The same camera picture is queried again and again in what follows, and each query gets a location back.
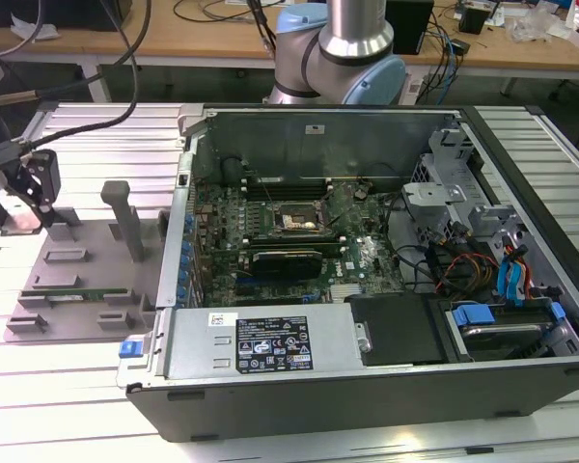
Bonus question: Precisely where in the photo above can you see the silver-topped CPU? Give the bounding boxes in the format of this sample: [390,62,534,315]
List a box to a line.
[2,204,43,236]

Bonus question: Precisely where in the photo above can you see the CPU socket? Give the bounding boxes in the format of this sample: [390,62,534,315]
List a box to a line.
[273,199,327,233]

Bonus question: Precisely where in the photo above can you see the green RAM stick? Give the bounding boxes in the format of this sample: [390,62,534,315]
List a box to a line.
[21,287,129,303]

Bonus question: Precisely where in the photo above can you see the grey parts rack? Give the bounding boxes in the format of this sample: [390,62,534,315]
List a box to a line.
[4,180,173,344]

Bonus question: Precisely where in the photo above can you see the crumpled white paper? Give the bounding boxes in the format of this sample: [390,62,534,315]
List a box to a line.
[9,12,62,45]

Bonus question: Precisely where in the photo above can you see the wide black box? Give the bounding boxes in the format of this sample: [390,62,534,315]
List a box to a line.
[0,0,134,33]

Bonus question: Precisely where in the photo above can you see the wooden desk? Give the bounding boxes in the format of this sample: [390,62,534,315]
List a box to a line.
[0,0,579,105]

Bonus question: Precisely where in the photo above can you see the silver power supply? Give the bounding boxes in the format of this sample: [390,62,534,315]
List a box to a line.
[163,307,371,381]

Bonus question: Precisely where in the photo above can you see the black graphics card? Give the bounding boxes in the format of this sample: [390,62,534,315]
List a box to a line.
[247,247,325,282]

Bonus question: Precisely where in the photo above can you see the silver finned heatsink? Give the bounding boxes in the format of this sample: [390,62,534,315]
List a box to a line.
[328,283,364,304]

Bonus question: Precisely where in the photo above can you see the green motherboard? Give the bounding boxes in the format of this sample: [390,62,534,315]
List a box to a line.
[190,178,411,310]

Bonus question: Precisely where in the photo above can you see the black plastic shroud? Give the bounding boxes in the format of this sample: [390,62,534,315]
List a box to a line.
[345,293,449,367]

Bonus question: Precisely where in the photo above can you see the tall black box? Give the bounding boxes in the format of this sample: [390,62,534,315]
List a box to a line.
[387,0,436,57]

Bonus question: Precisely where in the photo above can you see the black and silver PC case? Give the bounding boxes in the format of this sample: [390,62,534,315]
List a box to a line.
[117,102,579,444]

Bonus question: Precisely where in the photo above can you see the silver drive cage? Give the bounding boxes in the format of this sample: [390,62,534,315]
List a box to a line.
[402,125,530,271]

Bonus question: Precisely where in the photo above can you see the hard disk in blue carrier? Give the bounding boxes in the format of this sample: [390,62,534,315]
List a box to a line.
[451,302,568,361]

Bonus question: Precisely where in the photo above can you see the small black container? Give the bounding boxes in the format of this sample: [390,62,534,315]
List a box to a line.
[457,0,491,36]

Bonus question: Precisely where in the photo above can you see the clear plastic bags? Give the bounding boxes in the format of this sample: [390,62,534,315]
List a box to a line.
[506,7,568,43]

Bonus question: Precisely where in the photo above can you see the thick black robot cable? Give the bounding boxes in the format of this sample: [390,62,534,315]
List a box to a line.
[12,0,153,146]

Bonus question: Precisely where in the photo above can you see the silver bracket with round hole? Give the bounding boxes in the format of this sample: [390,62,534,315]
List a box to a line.
[400,181,467,221]

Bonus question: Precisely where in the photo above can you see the coloured power wires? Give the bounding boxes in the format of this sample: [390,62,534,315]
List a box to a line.
[441,250,501,293]

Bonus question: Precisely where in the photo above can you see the blue data wire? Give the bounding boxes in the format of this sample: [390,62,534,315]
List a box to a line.
[495,244,531,310]

